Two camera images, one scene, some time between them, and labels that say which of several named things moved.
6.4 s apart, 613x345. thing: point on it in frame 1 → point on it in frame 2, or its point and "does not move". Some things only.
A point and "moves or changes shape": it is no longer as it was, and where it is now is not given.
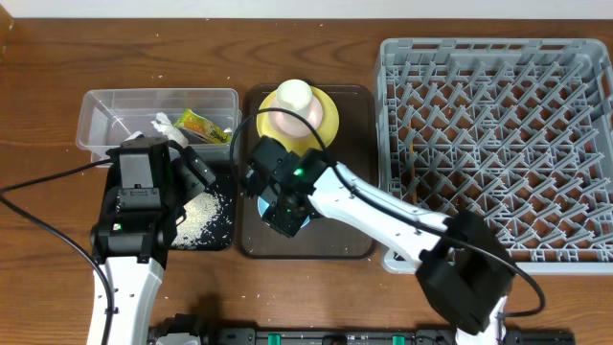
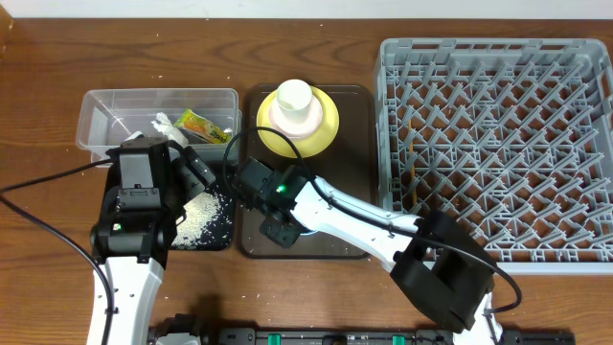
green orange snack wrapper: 202,127 does not move
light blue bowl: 262,205 moves or changes shape
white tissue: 164,125 does not move
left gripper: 204,170 does not move
